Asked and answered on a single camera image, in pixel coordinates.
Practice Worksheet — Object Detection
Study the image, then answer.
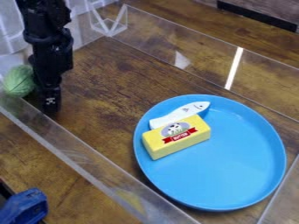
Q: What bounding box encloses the green textured toy vegetable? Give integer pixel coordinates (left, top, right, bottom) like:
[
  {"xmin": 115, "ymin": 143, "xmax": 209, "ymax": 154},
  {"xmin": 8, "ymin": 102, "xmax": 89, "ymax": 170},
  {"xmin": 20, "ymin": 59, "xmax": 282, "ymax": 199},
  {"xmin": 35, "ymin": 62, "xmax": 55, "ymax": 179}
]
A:
[{"xmin": 4, "ymin": 65, "xmax": 35, "ymax": 97}]

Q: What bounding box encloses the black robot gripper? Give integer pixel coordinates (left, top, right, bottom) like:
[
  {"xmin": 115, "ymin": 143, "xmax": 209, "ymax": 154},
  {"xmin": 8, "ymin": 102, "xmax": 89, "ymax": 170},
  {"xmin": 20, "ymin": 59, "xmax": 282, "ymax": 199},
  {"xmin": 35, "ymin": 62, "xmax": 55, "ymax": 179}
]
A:
[{"xmin": 27, "ymin": 36, "xmax": 74, "ymax": 114}]

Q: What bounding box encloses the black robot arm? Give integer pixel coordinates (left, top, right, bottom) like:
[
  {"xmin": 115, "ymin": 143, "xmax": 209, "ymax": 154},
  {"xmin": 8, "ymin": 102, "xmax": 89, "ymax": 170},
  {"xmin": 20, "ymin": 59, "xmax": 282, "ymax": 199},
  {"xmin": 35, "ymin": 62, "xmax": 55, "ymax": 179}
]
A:
[{"xmin": 15, "ymin": 0, "xmax": 74, "ymax": 114}]

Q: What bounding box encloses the clear acrylic barrier wall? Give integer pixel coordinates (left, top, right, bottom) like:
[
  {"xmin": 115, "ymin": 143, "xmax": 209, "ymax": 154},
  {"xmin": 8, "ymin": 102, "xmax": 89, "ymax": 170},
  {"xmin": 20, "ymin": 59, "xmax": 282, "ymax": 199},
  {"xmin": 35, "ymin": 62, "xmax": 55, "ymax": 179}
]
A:
[{"xmin": 0, "ymin": 0, "xmax": 299, "ymax": 224}]

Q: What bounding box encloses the white toy fish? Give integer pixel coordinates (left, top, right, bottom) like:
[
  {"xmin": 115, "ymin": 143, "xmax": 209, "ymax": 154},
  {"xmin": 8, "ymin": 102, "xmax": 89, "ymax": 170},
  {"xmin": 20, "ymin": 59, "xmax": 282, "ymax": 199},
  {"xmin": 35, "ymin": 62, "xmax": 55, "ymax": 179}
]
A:
[{"xmin": 150, "ymin": 101, "xmax": 211, "ymax": 130}]

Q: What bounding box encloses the yellow toy butter block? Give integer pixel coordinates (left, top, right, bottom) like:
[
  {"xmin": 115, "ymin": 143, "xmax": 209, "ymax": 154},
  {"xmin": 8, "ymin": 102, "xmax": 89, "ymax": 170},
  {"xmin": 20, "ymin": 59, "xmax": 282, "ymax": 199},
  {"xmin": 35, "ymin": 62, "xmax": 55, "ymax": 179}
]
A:
[{"xmin": 143, "ymin": 115, "xmax": 211, "ymax": 160}]

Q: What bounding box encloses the white grid patterned cloth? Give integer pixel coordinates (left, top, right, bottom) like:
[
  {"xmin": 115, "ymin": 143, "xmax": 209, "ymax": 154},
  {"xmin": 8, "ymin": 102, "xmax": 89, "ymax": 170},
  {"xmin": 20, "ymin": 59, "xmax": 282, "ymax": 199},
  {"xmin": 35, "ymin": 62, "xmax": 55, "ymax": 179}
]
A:
[{"xmin": 0, "ymin": 0, "xmax": 30, "ymax": 56}]

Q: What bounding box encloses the blue round plastic tray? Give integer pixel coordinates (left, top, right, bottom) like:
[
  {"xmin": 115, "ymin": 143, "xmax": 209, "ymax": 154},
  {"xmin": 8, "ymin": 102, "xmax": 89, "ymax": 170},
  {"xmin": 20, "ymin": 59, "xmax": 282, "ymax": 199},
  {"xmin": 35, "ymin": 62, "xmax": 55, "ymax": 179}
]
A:
[{"xmin": 134, "ymin": 94, "xmax": 287, "ymax": 211}]

